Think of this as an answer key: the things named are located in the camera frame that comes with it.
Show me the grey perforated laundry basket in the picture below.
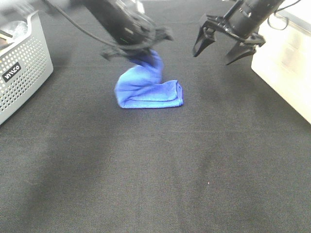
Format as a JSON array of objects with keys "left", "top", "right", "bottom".
[{"left": 0, "top": 11, "right": 53, "bottom": 123}]

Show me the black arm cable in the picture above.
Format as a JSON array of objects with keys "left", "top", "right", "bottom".
[
  {"left": 46, "top": 0, "right": 117, "bottom": 47},
  {"left": 267, "top": 0, "right": 302, "bottom": 31}
]

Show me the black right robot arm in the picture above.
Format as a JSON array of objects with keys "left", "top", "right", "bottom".
[{"left": 192, "top": 0, "right": 283, "bottom": 65}]

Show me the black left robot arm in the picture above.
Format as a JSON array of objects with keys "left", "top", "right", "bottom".
[{"left": 69, "top": 0, "right": 173, "bottom": 62}]

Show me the white plastic storage bin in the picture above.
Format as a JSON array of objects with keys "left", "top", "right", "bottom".
[{"left": 251, "top": 11, "right": 311, "bottom": 122}]

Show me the blue microfiber towel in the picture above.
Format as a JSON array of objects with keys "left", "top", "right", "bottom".
[{"left": 114, "top": 50, "right": 184, "bottom": 109}]

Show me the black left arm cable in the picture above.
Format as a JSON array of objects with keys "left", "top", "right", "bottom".
[{"left": 46, "top": 0, "right": 117, "bottom": 47}]

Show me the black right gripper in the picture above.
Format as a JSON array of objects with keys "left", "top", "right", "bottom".
[{"left": 192, "top": 4, "right": 265, "bottom": 65}]

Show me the clothes pile in basket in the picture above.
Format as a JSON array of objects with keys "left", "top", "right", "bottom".
[{"left": 0, "top": 21, "right": 28, "bottom": 50}]

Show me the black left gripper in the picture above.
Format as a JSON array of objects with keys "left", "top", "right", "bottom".
[{"left": 101, "top": 14, "right": 173, "bottom": 60}]

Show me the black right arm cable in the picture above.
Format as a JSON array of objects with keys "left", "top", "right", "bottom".
[{"left": 267, "top": 0, "right": 302, "bottom": 31}]

